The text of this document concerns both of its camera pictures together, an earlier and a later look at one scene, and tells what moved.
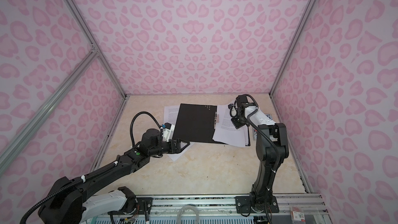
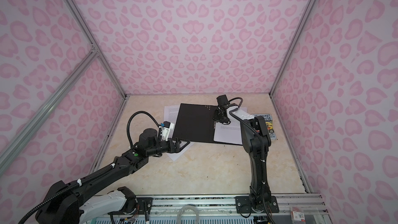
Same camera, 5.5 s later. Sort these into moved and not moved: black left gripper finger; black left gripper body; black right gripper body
Moved: black right gripper body
Not moved: black left gripper body; black left gripper finger
